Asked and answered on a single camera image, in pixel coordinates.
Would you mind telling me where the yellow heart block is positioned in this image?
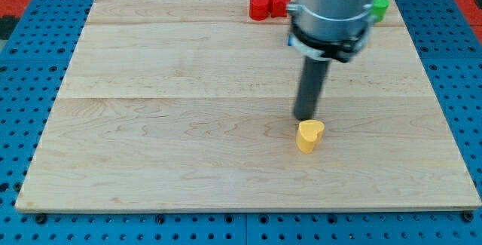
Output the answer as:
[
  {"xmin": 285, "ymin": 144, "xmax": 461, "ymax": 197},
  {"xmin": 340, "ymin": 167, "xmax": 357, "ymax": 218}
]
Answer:
[{"xmin": 295, "ymin": 119, "xmax": 325, "ymax": 154}]

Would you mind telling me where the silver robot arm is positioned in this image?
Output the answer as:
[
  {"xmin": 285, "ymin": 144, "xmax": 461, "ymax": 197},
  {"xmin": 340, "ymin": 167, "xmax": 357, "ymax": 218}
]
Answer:
[{"xmin": 287, "ymin": 0, "xmax": 376, "ymax": 63}]

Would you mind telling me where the light wooden board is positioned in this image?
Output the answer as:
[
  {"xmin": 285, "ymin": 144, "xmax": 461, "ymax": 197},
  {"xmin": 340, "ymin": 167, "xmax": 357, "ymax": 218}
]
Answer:
[{"xmin": 16, "ymin": 0, "xmax": 481, "ymax": 213}]

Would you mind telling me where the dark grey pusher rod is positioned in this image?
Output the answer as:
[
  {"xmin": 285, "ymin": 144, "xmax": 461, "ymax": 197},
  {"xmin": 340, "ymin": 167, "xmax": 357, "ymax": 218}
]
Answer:
[{"xmin": 293, "ymin": 57, "xmax": 330, "ymax": 121}]

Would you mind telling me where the red cylinder block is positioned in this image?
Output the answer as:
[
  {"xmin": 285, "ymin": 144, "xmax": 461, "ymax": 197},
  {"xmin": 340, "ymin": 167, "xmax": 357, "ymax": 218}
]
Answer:
[{"xmin": 249, "ymin": 0, "xmax": 270, "ymax": 21}]

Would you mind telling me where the red star block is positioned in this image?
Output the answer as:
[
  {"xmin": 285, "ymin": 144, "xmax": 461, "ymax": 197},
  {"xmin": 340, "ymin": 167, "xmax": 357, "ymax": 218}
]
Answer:
[{"xmin": 270, "ymin": 0, "xmax": 291, "ymax": 18}]

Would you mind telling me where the green cylinder block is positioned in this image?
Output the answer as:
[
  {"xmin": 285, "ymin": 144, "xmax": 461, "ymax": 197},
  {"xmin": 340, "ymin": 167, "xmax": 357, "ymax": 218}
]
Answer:
[{"xmin": 371, "ymin": 0, "xmax": 390, "ymax": 23}]

